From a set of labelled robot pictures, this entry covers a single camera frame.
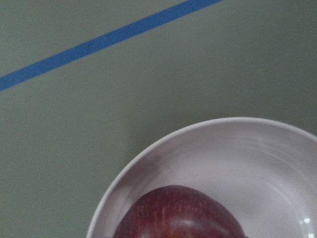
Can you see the red apple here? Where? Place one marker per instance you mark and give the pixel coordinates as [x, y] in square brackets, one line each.
[178, 212]

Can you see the pink plate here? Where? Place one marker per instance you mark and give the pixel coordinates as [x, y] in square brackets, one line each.
[263, 171]

